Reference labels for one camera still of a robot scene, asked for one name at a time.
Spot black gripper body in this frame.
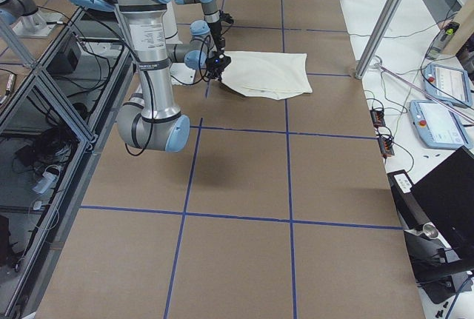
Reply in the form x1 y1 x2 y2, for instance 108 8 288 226
210 21 225 51
207 52 231 73

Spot cream long-sleeve cat shirt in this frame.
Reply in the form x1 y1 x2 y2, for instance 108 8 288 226
222 51 313 100

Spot near teach pendant tablet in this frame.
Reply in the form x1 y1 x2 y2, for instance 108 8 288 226
409 100 473 150

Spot teach pendant tablet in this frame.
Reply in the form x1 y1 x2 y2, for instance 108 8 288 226
409 100 473 150
422 64 473 108

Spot far teach pendant tablet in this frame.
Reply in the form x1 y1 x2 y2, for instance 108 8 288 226
422 64 473 108

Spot black monitor with stand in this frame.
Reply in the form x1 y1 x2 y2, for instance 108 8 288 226
387 147 473 304

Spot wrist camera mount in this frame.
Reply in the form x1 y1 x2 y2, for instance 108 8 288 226
220 11 234 24

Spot aluminium frame side rack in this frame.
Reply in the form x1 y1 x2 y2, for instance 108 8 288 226
1 10 133 318

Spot aluminium frame post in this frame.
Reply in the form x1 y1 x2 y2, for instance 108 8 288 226
354 0 402 80

